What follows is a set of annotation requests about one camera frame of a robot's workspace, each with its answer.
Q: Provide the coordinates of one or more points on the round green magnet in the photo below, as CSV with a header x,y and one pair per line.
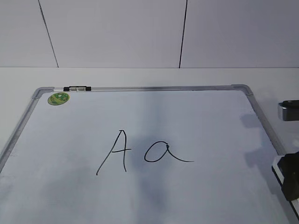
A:
x,y
58,98

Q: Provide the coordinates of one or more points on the white black-felt board eraser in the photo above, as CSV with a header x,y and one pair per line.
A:
x,y
295,203

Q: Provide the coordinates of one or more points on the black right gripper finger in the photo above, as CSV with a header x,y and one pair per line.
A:
x,y
289,167

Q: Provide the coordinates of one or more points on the white framed whiteboard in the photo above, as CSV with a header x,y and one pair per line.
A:
x,y
152,155

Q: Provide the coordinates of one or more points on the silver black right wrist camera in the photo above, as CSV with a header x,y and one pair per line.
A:
x,y
288,110

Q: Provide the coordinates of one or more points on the black silver board hanger clip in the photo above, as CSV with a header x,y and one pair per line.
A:
x,y
77,88

